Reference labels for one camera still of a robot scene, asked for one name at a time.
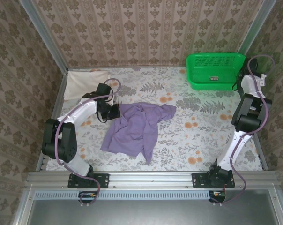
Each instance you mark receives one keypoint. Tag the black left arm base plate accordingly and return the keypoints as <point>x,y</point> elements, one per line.
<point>101,180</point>

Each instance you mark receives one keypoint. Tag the aluminium frame post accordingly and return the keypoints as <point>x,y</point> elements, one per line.
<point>256,28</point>
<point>44,35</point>

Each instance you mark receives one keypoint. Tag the small label card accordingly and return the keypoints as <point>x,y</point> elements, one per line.
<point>214,78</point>

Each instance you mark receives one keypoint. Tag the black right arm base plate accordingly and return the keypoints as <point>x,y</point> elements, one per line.
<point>198,180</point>

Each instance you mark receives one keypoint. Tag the purple t-shirt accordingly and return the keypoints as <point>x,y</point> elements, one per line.
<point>134,126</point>

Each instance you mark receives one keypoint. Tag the folded cream t-shirt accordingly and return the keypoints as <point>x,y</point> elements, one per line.
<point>83,80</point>

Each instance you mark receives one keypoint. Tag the floral tablecloth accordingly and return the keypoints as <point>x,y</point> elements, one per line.
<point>190,122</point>

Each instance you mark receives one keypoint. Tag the green plastic basket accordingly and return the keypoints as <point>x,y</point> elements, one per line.
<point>214,65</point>

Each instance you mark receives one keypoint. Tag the black connector board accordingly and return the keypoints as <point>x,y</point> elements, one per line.
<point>217,196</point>
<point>86,196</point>

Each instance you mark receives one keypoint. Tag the aluminium mounting rail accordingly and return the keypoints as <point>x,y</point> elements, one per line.
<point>151,179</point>

